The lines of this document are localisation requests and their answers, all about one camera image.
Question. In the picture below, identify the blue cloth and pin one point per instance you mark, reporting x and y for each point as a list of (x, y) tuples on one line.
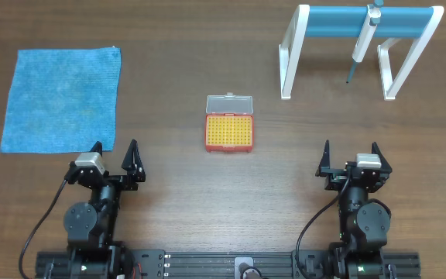
[(62, 98)]

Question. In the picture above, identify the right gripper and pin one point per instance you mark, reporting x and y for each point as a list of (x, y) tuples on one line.
[(362, 178)]

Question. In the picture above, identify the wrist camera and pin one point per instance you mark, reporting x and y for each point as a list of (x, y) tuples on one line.
[(368, 160), (90, 160)]

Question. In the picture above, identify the red and yellow tip box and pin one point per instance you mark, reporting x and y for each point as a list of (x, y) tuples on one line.
[(228, 133)]

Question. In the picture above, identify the mounting rail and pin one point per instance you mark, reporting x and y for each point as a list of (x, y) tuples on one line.
[(207, 264)]

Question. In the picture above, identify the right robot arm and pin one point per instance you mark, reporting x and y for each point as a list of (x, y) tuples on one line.
[(372, 224)]

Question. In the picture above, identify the white pipette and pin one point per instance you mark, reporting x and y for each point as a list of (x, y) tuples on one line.
[(364, 40)]

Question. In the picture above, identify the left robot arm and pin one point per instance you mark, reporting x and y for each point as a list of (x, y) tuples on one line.
[(79, 222)]

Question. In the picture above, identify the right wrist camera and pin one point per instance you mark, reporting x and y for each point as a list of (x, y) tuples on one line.
[(368, 160)]

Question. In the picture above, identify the white and blue stand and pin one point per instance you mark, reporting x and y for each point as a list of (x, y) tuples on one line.
[(335, 21)]

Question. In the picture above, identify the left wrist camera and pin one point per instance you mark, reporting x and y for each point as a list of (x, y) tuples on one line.
[(90, 160)]

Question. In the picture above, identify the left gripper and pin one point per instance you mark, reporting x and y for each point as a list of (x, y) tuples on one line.
[(124, 182)]

